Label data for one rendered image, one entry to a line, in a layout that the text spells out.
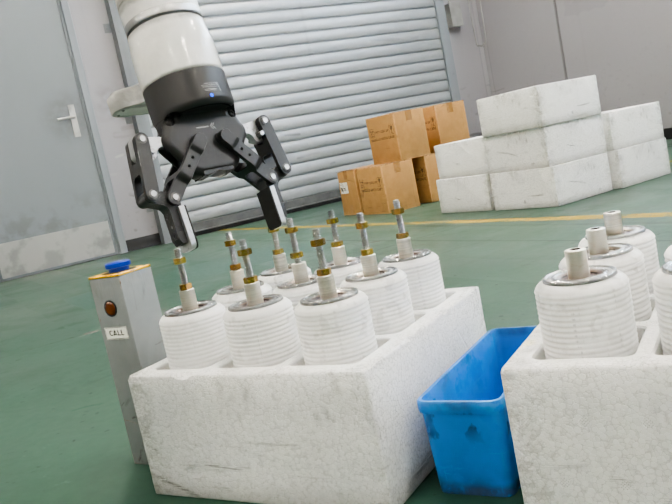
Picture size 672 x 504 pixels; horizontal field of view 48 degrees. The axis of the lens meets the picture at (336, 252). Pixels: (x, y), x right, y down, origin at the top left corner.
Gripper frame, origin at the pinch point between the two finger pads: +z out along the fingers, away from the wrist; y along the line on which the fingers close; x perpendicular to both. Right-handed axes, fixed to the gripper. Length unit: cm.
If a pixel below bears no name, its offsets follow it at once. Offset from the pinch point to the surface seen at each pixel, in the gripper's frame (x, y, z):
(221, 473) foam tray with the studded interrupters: 38.1, 9.0, 25.9
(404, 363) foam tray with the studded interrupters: 15.7, 26.7, 19.2
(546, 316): -6.6, 28.3, 17.4
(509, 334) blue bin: 20, 52, 23
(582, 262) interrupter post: -10.1, 32.1, 13.3
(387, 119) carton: 273, 294, -82
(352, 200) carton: 322, 287, -45
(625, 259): -8.6, 42.0, 15.1
